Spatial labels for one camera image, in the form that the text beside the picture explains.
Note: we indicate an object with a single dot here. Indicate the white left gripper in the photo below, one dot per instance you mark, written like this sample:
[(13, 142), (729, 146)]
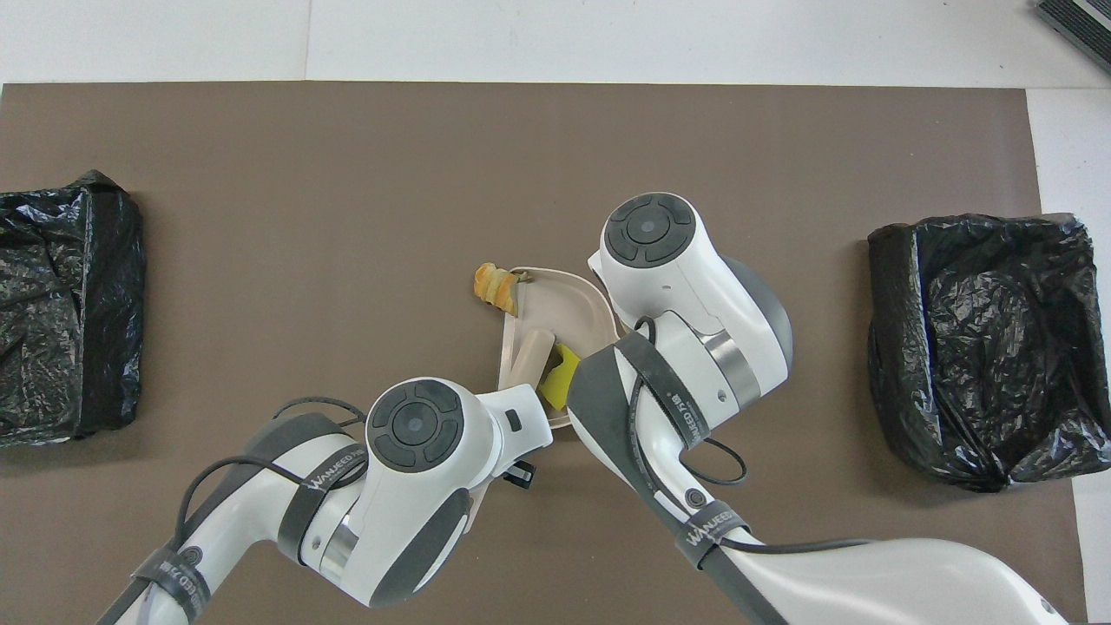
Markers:
[(521, 417)]

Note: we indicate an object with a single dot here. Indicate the green and yellow sponge piece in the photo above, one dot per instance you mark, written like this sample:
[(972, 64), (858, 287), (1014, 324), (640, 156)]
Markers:
[(560, 378)]

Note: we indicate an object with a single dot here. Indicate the beige hand brush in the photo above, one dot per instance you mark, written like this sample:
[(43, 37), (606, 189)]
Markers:
[(531, 351)]

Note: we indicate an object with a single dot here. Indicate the beige plastic dustpan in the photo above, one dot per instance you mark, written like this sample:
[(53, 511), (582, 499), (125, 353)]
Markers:
[(564, 304)]

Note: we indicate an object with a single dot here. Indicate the torn striped bread piece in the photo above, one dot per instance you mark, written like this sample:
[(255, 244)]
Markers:
[(495, 288)]

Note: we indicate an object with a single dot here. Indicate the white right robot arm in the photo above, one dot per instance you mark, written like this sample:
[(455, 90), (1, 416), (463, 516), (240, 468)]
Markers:
[(694, 286)]

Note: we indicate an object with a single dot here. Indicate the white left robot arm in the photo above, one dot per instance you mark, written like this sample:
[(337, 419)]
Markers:
[(408, 425)]

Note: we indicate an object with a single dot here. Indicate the black bag lined bin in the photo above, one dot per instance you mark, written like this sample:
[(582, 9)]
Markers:
[(52, 373), (955, 365)]

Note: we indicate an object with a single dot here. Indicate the brown table mat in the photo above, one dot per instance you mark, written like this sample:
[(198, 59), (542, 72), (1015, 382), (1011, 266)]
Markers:
[(260, 217)]

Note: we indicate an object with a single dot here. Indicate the dark grey ribbed device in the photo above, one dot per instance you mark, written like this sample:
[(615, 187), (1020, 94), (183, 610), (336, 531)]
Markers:
[(1081, 22)]

